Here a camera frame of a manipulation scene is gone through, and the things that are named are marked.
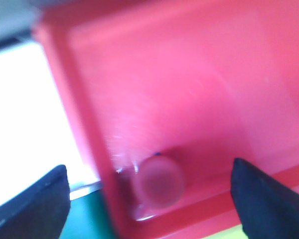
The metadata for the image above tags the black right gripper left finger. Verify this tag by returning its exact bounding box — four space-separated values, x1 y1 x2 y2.
0 165 70 239

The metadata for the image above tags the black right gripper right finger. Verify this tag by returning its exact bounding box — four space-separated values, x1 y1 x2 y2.
230 158 299 239

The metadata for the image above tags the red mushroom push button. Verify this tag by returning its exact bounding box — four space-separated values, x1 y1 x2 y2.
117 152 186 221

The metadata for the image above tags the yellow plastic tray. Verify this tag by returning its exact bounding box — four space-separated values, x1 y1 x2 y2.
169 219 299 239

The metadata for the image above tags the green conveyor belt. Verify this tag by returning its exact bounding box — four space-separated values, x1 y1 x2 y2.
60 190 118 239

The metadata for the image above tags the red plastic tray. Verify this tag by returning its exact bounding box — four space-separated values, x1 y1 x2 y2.
33 0 299 239

